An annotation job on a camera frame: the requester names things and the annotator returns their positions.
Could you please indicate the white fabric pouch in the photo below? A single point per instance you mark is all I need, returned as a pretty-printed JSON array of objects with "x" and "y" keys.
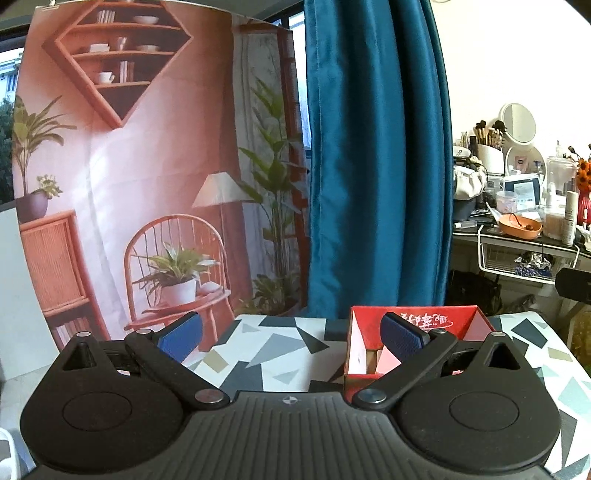
[{"x": 468, "y": 182}]

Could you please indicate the red vase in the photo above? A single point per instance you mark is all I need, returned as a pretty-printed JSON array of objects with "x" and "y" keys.
[{"x": 585, "y": 207}]

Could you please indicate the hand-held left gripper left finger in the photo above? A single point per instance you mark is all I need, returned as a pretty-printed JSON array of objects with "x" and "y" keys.
[{"x": 180, "y": 339}]

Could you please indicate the small round white mirror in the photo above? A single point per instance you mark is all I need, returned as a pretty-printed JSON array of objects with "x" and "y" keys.
[{"x": 524, "y": 161}]

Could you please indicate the crumpled shiny packets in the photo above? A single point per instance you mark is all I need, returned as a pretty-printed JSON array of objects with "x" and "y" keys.
[{"x": 531, "y": 266}]

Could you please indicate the red strawberry print cardboard box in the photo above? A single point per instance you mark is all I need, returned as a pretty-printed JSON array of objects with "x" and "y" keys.
[{"x": 369, "y": 323}]

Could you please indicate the round white vanity mirror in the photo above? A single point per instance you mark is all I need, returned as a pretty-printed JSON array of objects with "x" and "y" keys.
[{"x": 517, "y": 122}]

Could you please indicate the dark grey pouch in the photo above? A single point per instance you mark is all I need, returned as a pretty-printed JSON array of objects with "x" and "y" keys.
[{"x": 464, "y": 210}]

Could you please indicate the vanity table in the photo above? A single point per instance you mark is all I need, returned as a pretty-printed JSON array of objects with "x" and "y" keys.
[{"x": 466, "y": 254}]

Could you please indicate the clear round plastic jar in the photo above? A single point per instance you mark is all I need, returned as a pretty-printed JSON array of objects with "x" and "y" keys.
[{"x": 506, "y": 201}]

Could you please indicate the blue curtain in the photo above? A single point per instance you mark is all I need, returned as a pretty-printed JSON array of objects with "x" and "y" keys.
[{"x": 378, "y": 161}]

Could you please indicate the small lying tube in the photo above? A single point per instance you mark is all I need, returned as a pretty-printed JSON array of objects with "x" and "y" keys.
[{"x": 465, "y": 225}]

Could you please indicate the clear lidded plastic container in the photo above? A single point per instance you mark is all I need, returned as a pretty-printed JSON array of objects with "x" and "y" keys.
[{"x": 561, "y": 180}]

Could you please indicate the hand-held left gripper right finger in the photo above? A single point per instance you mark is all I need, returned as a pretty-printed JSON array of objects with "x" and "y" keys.
[{"x": 401, "y": 339}]

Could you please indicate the blue and white packet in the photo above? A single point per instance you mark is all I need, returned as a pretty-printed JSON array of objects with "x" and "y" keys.
[{"x": 524, "y": 191}]

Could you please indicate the printed room scene backdrop cloth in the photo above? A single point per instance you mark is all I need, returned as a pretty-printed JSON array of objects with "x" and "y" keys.
[{"x": 161, "y": 161}]

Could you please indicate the white board panel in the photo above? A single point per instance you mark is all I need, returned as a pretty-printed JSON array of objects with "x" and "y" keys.
[{"x": 23, "y": 300}]

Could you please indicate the orange bowl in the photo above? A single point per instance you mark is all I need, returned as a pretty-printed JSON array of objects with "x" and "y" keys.
[{"x": 512, "y": 230}]

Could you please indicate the geometric patterned tablecloth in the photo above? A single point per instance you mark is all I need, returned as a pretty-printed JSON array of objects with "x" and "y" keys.
[{"x": 277, "y": 346}]

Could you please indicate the clear cotton swab jar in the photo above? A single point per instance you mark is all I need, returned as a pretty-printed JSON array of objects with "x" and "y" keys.
[{"x": 553, "y": 224}]

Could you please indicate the white brush holder cup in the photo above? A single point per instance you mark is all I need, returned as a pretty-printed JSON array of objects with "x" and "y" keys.
[{"x": 489, "y": 159}]

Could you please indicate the orange flower bunch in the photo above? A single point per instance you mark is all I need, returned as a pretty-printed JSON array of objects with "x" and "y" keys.
[{"x": 585, "y": 173}]

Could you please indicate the tall white bottle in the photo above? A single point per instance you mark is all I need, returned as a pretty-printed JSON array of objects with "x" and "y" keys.
[{"x": 569, "y": 221}]

